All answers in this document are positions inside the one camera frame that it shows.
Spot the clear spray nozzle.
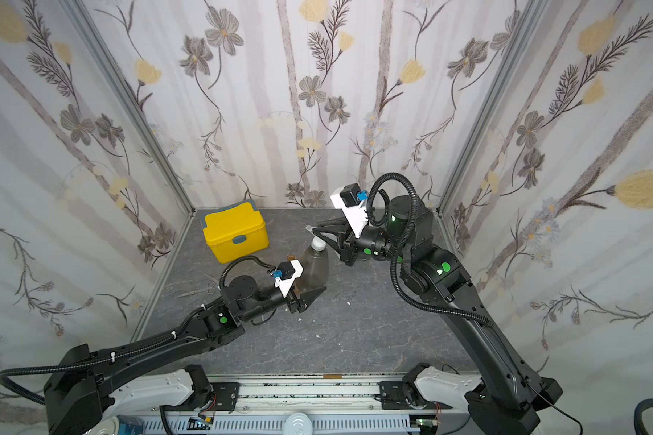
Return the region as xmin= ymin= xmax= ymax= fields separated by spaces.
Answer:
xmin=306 ymin=226 xmax=328 ymax=252

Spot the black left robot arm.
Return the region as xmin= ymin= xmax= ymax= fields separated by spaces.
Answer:
xmin=44 ymin=275 xmax=327 ymax=434

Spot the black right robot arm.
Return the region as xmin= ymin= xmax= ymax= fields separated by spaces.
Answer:
xmin=312 ymin=190 xmax=562 ymax=434

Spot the yellow plastic storage box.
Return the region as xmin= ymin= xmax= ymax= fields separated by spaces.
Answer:
xmin=202 ymin=199 xmax=270 ymax=264

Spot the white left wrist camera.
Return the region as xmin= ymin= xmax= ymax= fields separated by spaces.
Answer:
xmin=271 ymin=259 xmax=304 ymax=298

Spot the black corrugated right cable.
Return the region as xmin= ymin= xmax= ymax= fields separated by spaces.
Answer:
xmin=365 ymin=172 xmax=493 ymax=327

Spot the black corrugated cable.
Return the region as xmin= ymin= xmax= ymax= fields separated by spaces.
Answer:
xmin=0 ymin=325 xmax=197 ymax=406
xmin=365 ymin=172 xmax=493 ymax=327

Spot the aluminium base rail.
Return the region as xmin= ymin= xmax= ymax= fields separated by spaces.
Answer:
xmin=113 ymin=372 xmax=523 ymax=435

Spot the black corrugated left cable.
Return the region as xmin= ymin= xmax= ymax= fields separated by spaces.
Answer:
xmin=0 ymin=325 xmax=197 ymax=406

